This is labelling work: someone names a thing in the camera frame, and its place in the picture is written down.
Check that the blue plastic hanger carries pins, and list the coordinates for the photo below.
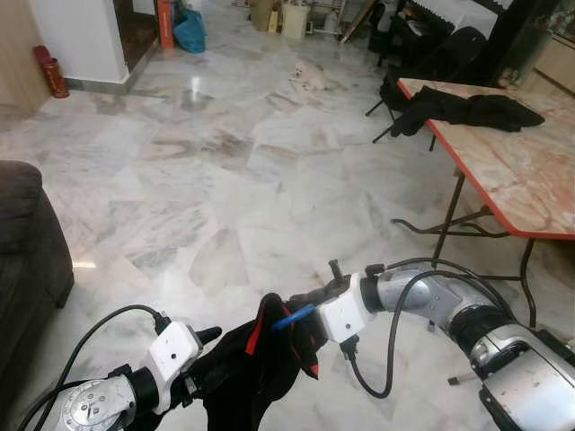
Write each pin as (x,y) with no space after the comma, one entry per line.
(292,317)

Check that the black shirt with red trim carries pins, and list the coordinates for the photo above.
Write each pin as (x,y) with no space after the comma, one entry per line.
(243,377)

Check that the black shirt with green logo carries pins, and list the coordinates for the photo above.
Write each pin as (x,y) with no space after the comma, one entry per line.
(467,109)

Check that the silver right arm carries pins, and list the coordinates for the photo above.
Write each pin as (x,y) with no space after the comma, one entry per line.
(521,377)

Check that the silver left arm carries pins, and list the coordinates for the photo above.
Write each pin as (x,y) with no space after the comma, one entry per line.
(90,404)

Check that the dark grey fabric sofa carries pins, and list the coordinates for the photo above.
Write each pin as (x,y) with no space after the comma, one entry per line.
(27,251)

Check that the cream fluffy small dog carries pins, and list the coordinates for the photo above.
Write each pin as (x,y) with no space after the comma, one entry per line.
(310,76)

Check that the marble folding table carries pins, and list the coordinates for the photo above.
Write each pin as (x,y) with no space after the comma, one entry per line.
(521,162)

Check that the beige paper bag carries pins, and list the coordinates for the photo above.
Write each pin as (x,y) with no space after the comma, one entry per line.
(295,20)

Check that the black office chair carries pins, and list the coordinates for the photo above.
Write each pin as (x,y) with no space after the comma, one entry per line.
(454,54)

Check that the brown cardboard carton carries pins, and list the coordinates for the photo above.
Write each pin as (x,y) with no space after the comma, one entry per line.
(260,13)

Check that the blue plastic bag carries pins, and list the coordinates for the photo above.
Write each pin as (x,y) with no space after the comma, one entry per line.
(189,31)

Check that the red cylindrical canister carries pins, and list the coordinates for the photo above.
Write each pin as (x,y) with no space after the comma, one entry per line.
(51,74)

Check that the orange upright box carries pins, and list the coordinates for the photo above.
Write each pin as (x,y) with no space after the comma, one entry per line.
(164,22)

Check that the light wooden cabinet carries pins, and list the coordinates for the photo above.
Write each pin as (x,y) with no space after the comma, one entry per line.
(559,63)

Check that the dark storage shelf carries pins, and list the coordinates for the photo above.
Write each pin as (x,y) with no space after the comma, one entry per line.
(530,27)

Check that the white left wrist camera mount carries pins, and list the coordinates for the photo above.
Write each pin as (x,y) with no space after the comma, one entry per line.
(175,350)

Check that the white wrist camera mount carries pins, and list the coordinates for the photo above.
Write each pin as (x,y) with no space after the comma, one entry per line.
(346,314)
(175,350)

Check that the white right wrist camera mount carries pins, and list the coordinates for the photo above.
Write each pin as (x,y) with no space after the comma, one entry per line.
(346,314)

